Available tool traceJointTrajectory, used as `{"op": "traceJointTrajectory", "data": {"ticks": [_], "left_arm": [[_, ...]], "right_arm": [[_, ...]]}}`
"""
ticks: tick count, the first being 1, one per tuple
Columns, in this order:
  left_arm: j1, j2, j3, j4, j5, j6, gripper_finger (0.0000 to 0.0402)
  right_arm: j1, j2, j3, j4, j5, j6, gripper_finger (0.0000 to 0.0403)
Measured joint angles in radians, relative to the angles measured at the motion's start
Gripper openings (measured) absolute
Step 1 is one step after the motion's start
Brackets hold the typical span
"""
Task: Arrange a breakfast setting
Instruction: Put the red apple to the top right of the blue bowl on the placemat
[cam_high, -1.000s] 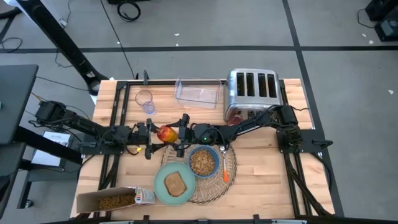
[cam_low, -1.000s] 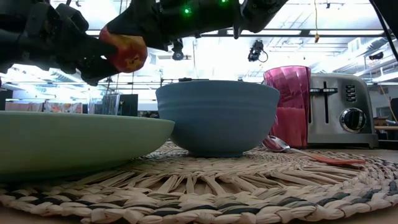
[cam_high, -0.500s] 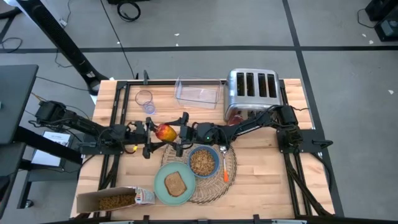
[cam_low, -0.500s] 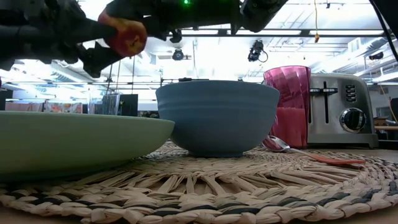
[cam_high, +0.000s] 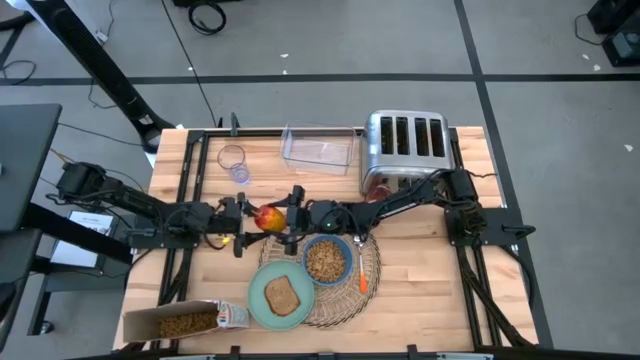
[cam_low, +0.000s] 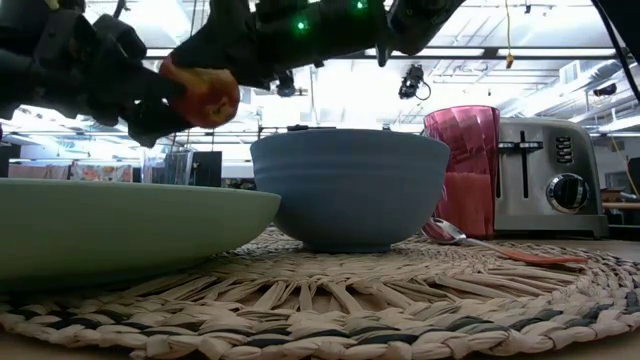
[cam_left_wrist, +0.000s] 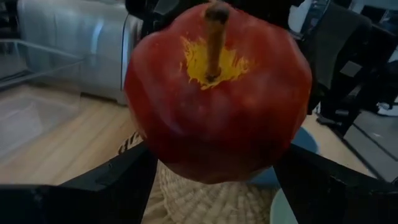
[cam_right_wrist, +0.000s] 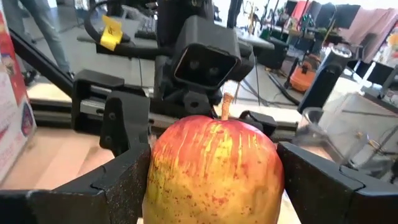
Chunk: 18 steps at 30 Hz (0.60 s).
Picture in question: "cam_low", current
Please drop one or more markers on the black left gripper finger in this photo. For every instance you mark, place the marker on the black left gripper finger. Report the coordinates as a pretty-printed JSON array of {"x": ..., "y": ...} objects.
[
  {"x": 155, "y": 125},
  {"x": 160, "y": 87}
]

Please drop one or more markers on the clear drinking glass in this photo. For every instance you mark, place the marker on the clear drinking glass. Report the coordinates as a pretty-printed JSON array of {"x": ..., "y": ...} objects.
[{"x": 167, "y": 169}]

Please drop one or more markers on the red yellow apple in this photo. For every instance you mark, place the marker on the red yellow apple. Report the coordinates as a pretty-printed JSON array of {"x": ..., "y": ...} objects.
[{"x": 207, "y": 97}]

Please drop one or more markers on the green plate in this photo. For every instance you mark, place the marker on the green plate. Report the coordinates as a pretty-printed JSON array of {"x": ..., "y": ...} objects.
[{"x": 125, "y": 230}]

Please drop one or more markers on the blue bowl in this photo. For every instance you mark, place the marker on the blue bowl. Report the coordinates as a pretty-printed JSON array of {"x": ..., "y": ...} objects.
[{"x": 350, "y": 190}]

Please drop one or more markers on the red faceted plastic cup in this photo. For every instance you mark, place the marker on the red faceted plastic cup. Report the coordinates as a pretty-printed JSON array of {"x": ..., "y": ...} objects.
[{"x": 462, "y": 165}]

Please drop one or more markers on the round woven placemat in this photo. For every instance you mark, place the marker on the round woven placemat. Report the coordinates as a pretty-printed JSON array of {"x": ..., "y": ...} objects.
[{"x": 350, "y": 310}]

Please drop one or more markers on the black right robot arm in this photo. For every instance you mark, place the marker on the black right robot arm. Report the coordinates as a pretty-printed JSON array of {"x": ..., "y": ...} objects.
[{"x": 425, "y": 20}]

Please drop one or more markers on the black ceiling spotlight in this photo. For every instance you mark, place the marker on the black ceiling spotlight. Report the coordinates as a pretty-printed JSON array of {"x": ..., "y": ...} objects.
[
  {"x": 287, "y": 91},
  {"x": 411, "y": 82}
]

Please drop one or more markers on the floral fabric panel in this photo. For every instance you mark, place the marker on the floral fabric panel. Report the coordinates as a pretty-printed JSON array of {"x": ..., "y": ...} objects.
[{"x": 100, "y": 173}]

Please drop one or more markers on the black overhead light bar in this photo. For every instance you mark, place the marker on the black overhead light bar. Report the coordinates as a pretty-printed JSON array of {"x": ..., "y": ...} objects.
[{"x": 492, "y": 52}]

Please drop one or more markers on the silver four-slot toaster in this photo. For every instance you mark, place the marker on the silver four-slot toaster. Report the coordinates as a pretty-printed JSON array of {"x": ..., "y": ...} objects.
[{"x": 550, "y": 175}]

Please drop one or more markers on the black metal stand frame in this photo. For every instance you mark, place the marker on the black metal stand frame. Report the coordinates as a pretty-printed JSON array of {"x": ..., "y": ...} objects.
[{"x": 297, "y": 128}]

